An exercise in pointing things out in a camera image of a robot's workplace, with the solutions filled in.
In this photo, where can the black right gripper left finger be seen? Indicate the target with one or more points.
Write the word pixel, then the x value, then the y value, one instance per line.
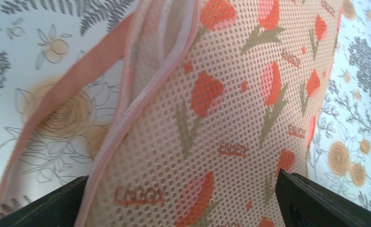
pixel 56 209

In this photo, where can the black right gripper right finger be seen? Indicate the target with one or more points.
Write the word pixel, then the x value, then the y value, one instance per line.
pixel 304 203

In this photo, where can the floral tulip mesh laundry bag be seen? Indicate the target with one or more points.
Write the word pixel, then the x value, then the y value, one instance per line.
pixel 216 97

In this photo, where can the floral patterned table mat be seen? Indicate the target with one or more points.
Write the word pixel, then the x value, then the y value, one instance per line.
pixel 41 39

